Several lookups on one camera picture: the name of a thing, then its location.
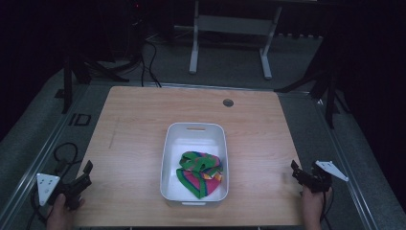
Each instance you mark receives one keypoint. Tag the white metal table frame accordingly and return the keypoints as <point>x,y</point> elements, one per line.
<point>234,25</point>

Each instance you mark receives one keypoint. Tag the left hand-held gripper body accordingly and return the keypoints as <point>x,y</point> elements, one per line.
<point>51,188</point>

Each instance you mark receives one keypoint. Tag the black tripod stand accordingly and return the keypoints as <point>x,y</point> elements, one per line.
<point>330,96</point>
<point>67,83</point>

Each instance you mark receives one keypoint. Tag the green pink striped cloth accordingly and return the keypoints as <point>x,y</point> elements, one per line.
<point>199,182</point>

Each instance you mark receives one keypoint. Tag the white plastic bin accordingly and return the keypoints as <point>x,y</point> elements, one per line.
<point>194,137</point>

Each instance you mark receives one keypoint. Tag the silver floor rail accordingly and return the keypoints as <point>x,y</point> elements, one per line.
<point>41,156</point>
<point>348,179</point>

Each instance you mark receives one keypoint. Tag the person's right hand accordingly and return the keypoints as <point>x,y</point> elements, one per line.
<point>312,207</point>

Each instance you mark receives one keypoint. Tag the person's left hand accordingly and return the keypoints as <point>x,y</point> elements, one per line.
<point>60,214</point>

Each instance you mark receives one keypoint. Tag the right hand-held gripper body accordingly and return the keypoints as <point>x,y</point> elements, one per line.
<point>319,180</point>

